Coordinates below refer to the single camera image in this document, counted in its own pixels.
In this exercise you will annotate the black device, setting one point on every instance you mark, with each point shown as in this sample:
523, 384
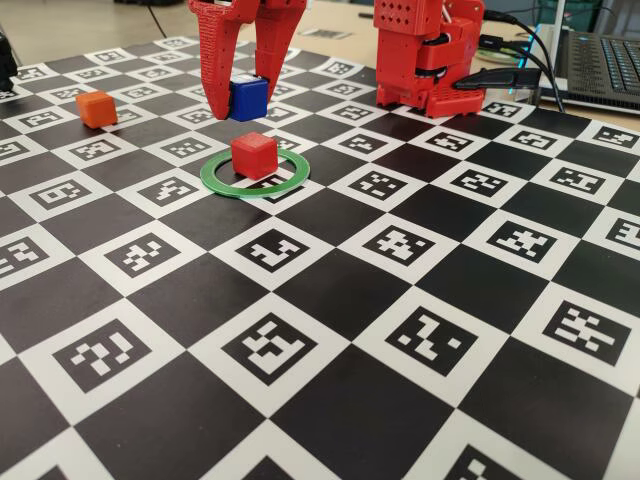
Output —
5, 65

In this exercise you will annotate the red robot arm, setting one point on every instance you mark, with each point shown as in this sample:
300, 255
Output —
400, 60

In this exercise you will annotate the grey laptop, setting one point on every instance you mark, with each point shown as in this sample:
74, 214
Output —
600, 65

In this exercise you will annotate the red cube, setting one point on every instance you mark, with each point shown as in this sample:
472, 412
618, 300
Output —
252, 157

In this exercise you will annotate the black white marker checkerboard mat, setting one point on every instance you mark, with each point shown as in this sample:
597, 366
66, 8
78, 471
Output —
320, 310

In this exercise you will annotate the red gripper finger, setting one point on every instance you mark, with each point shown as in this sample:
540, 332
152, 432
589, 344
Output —
216, 55
277, 35

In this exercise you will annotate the printed marker paper strip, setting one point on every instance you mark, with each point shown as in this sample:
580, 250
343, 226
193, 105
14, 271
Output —
325, 33

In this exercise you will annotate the orange cube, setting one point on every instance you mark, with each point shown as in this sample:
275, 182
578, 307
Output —
96, 110

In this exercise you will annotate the blue cube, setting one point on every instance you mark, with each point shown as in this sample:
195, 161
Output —
250, 100

